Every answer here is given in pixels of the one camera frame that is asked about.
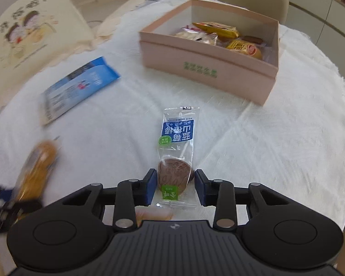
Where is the yellow snack packet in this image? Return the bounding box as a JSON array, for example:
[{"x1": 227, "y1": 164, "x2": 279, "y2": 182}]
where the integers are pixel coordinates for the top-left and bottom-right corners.
[{"x1": 192, "y1": 21, "x2": 240, "y2": 40}]

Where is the pink cardboard box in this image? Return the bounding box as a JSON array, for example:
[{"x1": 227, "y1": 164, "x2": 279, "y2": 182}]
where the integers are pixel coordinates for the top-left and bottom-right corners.
[{"x1": 139, "y1": 0, "x2": 281, "y2": 106}]

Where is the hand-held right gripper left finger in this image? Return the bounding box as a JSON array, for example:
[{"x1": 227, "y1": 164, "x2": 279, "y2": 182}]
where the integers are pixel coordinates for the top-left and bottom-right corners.
[{"x1": 62, "y1": 169, "x2": 157, "y2": 231}]

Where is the red edged clear snack packet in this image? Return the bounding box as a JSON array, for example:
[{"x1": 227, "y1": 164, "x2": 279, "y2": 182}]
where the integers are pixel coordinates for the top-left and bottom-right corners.
[{"x1": 173, "y1": 25, "x2": 219, "y2": 47}]

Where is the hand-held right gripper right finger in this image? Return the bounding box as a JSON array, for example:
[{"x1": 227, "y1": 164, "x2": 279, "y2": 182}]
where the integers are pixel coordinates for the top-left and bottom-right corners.
[{"x1": 195, "y1": 169, "x2": 288, "y2": 230}]

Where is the clear bread stick packet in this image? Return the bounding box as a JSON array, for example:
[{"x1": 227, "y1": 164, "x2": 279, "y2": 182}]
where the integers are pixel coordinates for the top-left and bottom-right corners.
[{"x1": 13, "y1": 139, "x2": 62, "y2": 205}]

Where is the yellow pastry packet red label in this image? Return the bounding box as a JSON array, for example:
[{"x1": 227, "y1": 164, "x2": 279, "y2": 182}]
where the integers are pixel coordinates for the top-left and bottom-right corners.
[{"x1": 225, "y1": 39, "x2": 264, "y2": 61}]

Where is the blue white snack packet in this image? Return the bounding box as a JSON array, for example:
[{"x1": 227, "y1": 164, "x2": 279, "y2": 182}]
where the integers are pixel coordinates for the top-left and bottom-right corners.
[{"x1": 40, "y1": 57, "x2": 122, "y2": 126}]

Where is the brown cookie clear packet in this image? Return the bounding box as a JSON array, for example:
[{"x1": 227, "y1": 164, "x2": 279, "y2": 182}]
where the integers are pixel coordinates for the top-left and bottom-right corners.
[{"x1": 241, "y1": 35, "x2": 270, "y2": 48}]

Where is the white textured tablecloth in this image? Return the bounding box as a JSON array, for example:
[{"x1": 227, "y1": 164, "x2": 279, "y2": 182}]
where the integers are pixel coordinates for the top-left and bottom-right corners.
[{"x1": 0, "y1": 0, "x2": 345, "y2": 232}]

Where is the brown lollipop clear packet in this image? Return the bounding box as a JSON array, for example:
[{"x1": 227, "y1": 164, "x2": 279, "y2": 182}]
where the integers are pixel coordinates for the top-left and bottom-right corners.
[{"x1": 156, "y1": 105, "x2": 201, "y2": 209}]

